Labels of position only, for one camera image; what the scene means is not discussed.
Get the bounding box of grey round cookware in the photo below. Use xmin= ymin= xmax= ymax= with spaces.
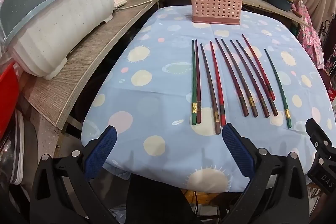
xmin=5 ymin=109 xmax=40 ymax=185

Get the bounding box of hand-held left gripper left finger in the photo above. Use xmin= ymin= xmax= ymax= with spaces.
xmin=30 ymin=126 xmax=118 ymax=224

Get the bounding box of blue plastic basin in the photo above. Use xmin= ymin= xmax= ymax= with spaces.
xmin=266 ymin=0 xmax=294 ymax=11

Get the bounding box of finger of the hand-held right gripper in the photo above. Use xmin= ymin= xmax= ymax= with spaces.
xmin=305 ymin=118 xmax=336 ymax=161

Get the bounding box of white dish drainer bin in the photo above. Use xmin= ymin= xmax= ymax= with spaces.
xmin=0 ymin=0 xmax=116 ymax=81

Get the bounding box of red plastic board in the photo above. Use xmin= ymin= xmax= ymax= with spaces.
xmin=0 ymin=61 xmax=20 ymax=132

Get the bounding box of dark red chopstick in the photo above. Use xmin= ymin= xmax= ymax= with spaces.
xmin=236 ymin=40 xmax=279 ymax=117
xmin=215 ymin=38 xmax=249 ymax=117
xmin=195 ymin=39 xmax=202 ymax=124
xmin=230 ymin=40 xmax=270 ymax=119

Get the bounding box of grey wooden counter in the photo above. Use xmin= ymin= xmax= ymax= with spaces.
xmin=22 ymin=0 xmax=310 ymax=130

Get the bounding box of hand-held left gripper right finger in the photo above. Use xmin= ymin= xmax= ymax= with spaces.
xmin=222 ymin=123 xmax=310 ymax=224

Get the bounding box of pink perforated plastic basket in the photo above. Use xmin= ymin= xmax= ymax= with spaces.
xmin=189 ymin=0 xmax=241 ymax=25

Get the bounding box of brown chopstick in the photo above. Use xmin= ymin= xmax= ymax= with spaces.
xmin=221 ymin=39 xmax=259 ymax=118
xmin=200 ymin=43 xmax=221 ymax=135

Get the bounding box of green chopstick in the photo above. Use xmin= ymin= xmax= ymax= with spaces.
xmin=191 ymin=40 xmax=197 ymax=125
xmin=264 ymin=49 xmax=292 ymax=129

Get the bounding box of white power cable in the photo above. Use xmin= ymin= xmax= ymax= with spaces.
xmin=114 ymin=0 xmax=168 ymax=10

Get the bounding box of blue dotted tablecloth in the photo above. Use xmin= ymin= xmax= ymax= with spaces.
xmin=81 ymin=6 xmax=335 ymax=192

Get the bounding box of pink floral cloth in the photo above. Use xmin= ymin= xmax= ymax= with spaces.
xmin=293 ymin=1 xmax=324 ymax=69

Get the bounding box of dark metal chair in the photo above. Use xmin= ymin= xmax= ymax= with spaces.
xmin=319 ymin=19 xmax=336 ymax=77

